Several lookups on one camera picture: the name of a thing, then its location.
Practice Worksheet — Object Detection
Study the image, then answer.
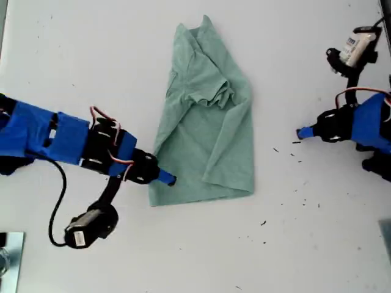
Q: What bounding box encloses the green t-shirt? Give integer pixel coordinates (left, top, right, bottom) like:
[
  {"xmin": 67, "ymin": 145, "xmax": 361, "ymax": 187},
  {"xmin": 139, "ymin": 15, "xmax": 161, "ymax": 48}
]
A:
[{"xmin": 148, "ymin": 14, "xmax": 255, "ymax": 208}]

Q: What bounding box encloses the red white black servo wire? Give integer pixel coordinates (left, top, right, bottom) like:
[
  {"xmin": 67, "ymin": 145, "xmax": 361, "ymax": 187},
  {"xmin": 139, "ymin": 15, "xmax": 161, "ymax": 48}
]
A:
[
  {"xmin": 335, "ymin": 87, "xmax": 391, "ymax": 110},
  {"xmin": 107, "ymin": 152, "xmax": 136, "ymax": 181},
  {"xmin": 89, "ymin": 106, "xmax": 120, "ymax": 146}
]

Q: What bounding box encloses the black camera stalk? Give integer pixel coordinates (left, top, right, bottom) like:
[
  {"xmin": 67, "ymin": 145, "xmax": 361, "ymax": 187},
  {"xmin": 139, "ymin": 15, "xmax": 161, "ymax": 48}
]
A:
[
  {"xmin": 97, "ymin": 175, "xmax": 123, "ymax": 211},
  {"xmin": 345, "ymin": 68, "xmax": 363, "ymax": 107}
]

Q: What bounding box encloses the shiny steel post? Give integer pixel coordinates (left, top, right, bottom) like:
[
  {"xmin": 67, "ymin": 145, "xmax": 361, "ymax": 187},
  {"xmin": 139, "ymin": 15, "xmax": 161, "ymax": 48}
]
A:
[{"xmin": 0, "ymin": 231, "xmax": 26, "ymax": 293}]

